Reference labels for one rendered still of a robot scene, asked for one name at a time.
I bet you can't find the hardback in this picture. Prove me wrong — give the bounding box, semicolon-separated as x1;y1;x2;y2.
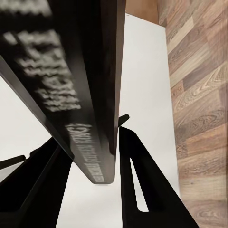
0;0;126;185

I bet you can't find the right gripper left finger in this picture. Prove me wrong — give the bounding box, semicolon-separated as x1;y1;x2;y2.
0;137;73;228

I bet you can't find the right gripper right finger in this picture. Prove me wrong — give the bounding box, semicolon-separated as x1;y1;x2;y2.
119;127;199;228

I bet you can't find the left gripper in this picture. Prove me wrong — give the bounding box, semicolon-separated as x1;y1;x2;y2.
118;114;130;127

